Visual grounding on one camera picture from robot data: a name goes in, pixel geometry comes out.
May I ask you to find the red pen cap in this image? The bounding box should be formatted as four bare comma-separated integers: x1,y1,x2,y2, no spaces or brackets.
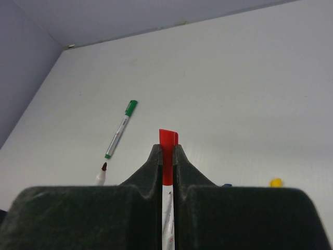
159,129,178,186

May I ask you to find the green pen cap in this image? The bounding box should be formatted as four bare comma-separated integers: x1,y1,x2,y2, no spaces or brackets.
125,100,138,117

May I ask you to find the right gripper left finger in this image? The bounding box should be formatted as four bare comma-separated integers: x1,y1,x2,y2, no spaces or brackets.
1,144,162,249

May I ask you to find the red marker pen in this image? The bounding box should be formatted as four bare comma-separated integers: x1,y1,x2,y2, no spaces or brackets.
96,162,107,186

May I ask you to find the green marker pen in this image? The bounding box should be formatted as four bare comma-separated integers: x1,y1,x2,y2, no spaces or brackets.
105,113,130,159

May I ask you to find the purple marker pen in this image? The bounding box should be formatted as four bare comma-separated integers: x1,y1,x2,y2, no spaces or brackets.
162,192,175,249

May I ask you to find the yellow pen cap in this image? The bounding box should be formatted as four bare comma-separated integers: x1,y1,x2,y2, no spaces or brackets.
270,178,283,188

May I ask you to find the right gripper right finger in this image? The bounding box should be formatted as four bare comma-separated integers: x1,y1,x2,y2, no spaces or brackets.
173,145,331,249

